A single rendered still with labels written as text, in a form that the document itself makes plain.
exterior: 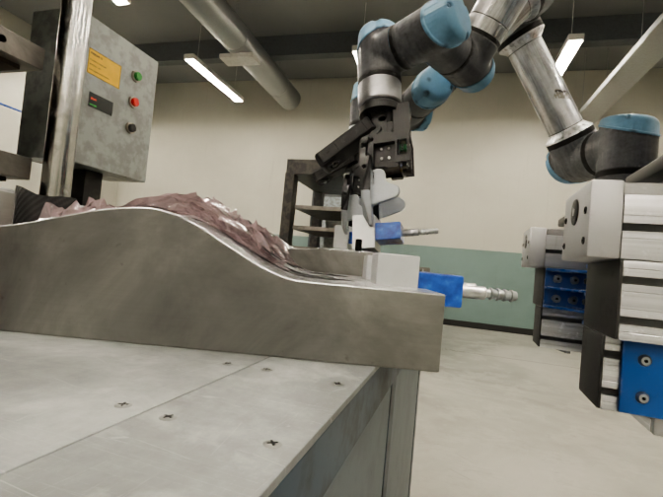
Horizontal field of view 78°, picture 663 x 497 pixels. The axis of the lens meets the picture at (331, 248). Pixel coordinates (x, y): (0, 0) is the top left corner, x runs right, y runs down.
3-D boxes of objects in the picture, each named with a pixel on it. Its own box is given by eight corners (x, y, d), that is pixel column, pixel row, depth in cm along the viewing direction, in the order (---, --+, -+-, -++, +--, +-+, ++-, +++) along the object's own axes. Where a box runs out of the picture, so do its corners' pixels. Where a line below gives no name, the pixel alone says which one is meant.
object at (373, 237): (439, 250, 65) (438, 218, 66) (438, 245, 60) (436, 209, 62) (359, 254, 69) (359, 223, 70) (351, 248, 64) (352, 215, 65)
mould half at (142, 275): (389, 319, 55) (396, 238, 55) (439, 373, 29) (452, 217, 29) (18, 285, 55) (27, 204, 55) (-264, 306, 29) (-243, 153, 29)
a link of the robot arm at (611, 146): (626, 164, 88) (629, 102, 88) (577, 176, 101) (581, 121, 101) (673, 171, 90) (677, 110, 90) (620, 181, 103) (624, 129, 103)
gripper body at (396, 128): (409, 163, 63) (406, 93, 65) (355, 170, 65) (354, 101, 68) (414, 180, 70) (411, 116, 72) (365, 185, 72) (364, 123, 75)
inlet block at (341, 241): (391, 253, 97) (394, 231, 97) (388, 252, 92) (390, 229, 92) (338, 248, 101) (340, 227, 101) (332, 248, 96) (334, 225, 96)
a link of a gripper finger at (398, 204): (405, 233, 68) (403, 177, 67) (370, 235, 69) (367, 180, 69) (407, 233, 71) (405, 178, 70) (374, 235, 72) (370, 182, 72)
